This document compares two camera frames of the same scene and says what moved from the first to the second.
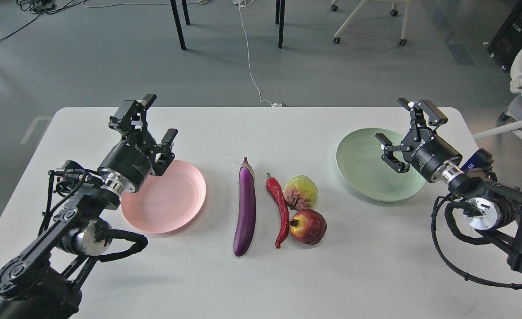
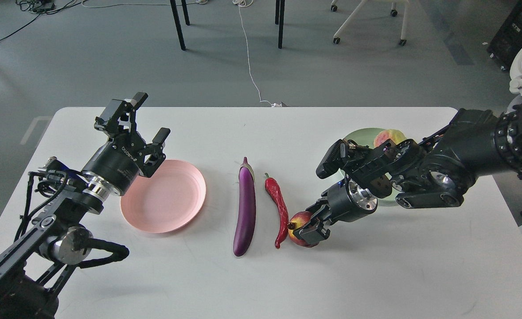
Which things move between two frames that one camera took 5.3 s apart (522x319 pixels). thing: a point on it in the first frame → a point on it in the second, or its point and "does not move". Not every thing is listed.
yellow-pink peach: [300, 192] → [383, 135]
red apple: [308, 226] does not move
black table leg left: [177, 21] does not move
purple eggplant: [245, 219] does not move
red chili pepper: [276, 189] does not move
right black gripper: [426, 152] → [345, 200]
